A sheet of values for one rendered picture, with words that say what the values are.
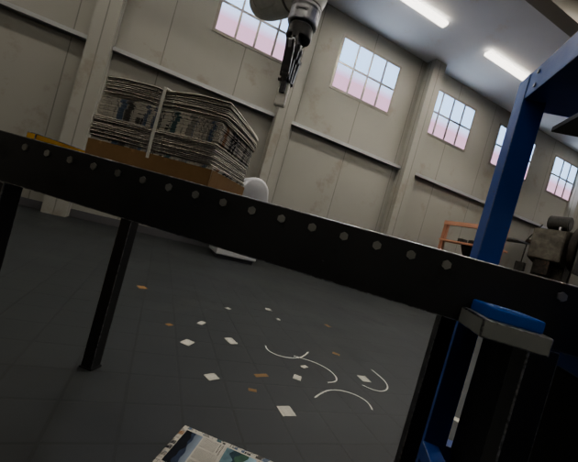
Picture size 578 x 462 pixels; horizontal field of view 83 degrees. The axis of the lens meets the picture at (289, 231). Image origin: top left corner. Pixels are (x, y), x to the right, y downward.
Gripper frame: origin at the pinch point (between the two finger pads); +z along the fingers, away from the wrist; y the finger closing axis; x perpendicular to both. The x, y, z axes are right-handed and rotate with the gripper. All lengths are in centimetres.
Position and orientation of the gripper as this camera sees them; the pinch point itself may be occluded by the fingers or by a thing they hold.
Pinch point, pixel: (282, 94)
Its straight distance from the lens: 103.6
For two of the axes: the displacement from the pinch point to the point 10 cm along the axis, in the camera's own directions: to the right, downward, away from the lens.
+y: -1.8, -0.4, -9.8
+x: 9.4, 2.7, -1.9
